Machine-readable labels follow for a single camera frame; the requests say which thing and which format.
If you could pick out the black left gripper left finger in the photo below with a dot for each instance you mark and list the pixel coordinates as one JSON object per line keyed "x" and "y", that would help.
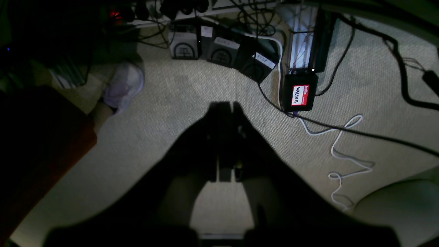
{"x": 156, "y": 211}

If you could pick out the black boxes with labels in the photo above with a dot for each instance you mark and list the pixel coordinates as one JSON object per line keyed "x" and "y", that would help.
{"x": 252, "y": 55}

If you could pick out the white sneaker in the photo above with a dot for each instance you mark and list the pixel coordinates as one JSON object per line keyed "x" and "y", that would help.
{"x": 127, "y": 81}

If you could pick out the black box with name tag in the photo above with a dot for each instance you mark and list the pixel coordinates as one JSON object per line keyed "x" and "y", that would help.
{"x": 298, "y": 92}

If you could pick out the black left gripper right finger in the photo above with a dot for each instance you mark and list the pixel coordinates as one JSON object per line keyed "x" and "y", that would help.
{"x": 286, "y": 211}

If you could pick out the power strip with red light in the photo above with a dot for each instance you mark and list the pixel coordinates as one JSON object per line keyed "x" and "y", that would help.
{"x": 122, "y": 15}

